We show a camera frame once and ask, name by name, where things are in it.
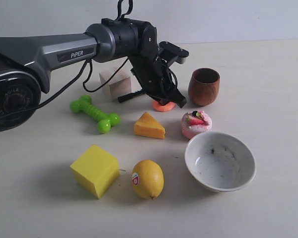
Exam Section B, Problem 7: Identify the black cable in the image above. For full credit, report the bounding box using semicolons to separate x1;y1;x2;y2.
0;0;178;124

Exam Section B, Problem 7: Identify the yellow foam block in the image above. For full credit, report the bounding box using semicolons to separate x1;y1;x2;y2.
70;144;120;199

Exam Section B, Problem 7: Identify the yellow cheese wedge toy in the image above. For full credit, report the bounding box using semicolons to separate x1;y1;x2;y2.
134;112;165;139

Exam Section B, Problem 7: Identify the yellow lemon with sticker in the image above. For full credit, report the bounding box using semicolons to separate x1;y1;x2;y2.
131;160;164;200

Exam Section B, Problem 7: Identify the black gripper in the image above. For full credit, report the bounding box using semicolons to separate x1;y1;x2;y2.
128;55;187;108

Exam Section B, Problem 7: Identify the white ceramic bowl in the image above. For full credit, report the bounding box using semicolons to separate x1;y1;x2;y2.
184;131;256;192

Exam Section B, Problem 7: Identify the light wooden cube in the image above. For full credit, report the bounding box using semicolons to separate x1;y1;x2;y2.
99;67;132;102

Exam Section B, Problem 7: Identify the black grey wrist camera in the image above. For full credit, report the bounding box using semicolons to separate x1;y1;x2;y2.
158;41;189;67

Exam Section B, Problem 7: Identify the orange putty blob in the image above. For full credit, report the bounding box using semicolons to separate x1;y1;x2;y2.
152;101;176;112

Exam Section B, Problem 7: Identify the black and white marker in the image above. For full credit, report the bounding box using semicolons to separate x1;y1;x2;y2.
117;90;145;103

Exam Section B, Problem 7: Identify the brown wooden cup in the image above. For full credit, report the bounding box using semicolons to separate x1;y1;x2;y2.
188;68;220;107

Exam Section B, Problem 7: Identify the green toy dog bone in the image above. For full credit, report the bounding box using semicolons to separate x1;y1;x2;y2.
70;95;121;134

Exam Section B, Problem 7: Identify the pink strawberry cake toy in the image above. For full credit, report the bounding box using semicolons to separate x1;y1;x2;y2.
181;110;213;139

